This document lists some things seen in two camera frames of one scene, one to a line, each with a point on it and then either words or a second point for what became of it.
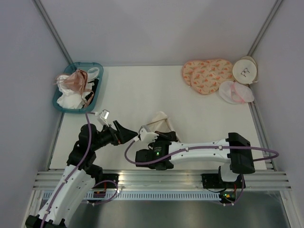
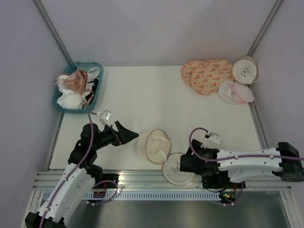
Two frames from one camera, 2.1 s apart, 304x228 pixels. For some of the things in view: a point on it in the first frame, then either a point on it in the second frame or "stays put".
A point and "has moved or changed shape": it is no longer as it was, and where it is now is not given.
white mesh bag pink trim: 234,93 stays put
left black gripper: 125,134 stays put
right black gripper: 171,136 -> 188,152
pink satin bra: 77,80 stays put
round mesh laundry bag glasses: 160,123 has moved or changed shape
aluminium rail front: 172,180 stays put
